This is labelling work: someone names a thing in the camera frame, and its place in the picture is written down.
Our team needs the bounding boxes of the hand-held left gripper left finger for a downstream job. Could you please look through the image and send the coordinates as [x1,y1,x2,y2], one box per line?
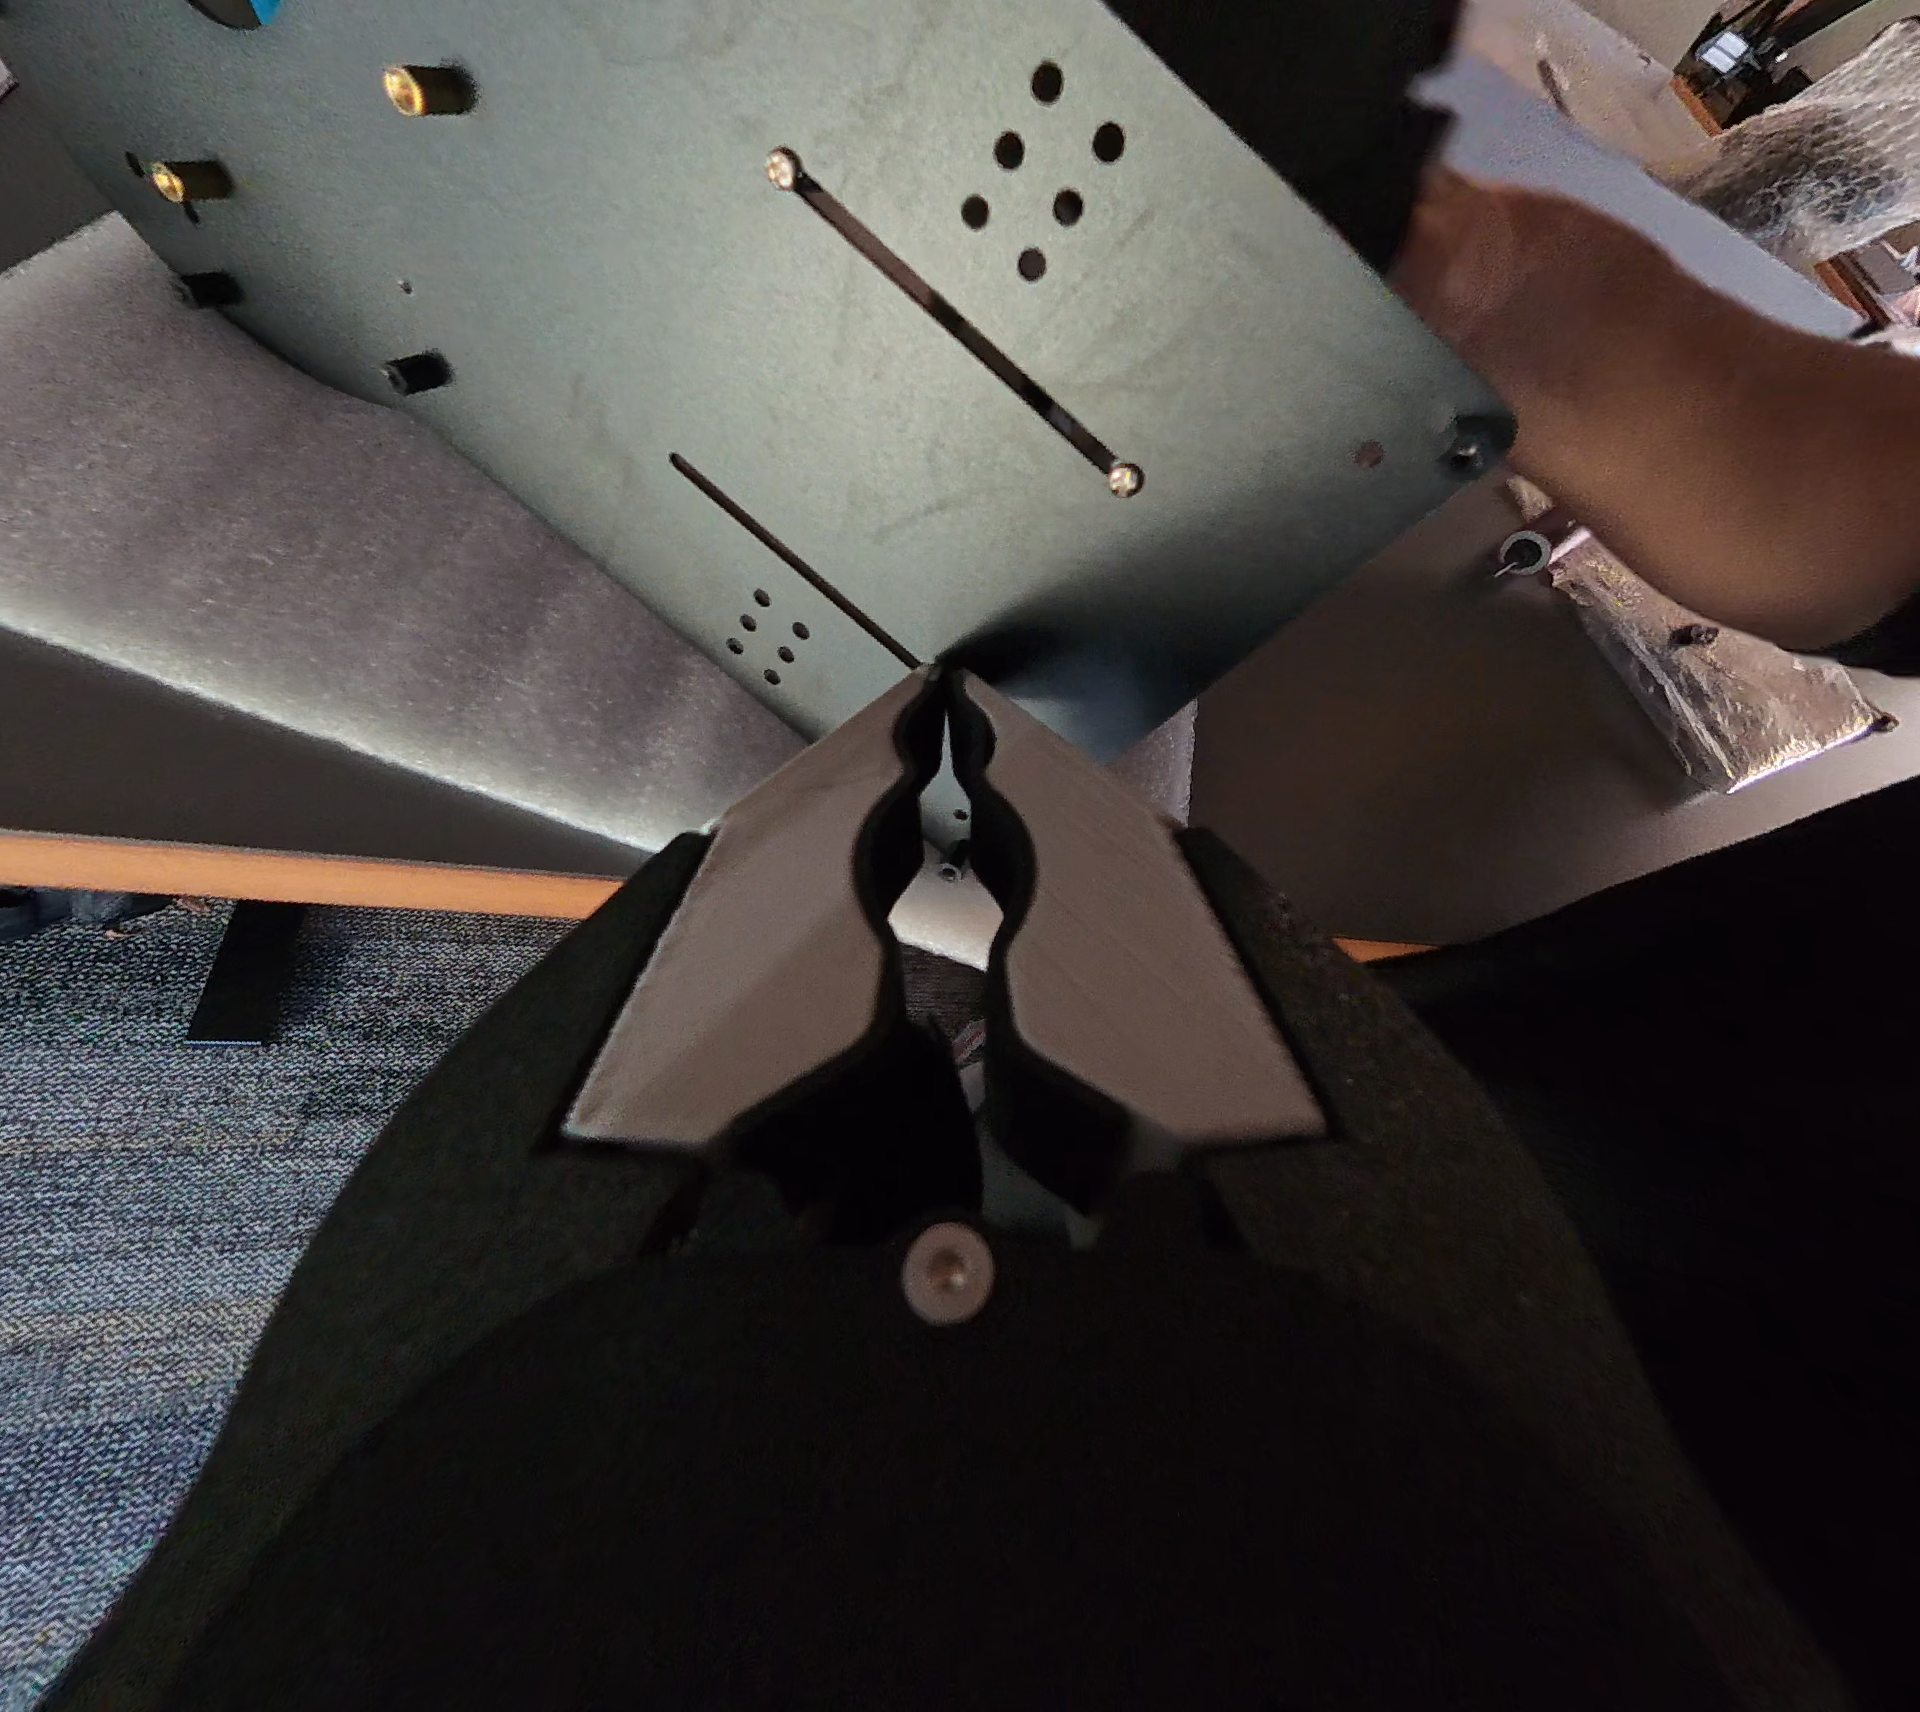
[566,669,951,1153]

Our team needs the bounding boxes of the pile of clear plastic bags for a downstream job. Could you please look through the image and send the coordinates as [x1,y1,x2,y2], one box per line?
[1507,474,1900,797]

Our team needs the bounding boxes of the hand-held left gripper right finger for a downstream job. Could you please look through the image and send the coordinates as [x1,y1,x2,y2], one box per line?
[956,669,1332,1144]

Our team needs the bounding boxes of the bubble wrap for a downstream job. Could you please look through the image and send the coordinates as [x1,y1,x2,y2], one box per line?
[1672,16,1920,261]

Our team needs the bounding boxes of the person's right forearm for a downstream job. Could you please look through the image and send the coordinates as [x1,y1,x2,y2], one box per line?
[1411,167,1920,657]

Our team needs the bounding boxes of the blue toy robot arm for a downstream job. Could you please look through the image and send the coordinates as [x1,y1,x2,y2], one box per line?
[0,0,1519,891]

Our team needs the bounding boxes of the white foam sheet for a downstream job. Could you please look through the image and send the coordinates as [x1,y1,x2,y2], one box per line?
[0,213,1202,935]

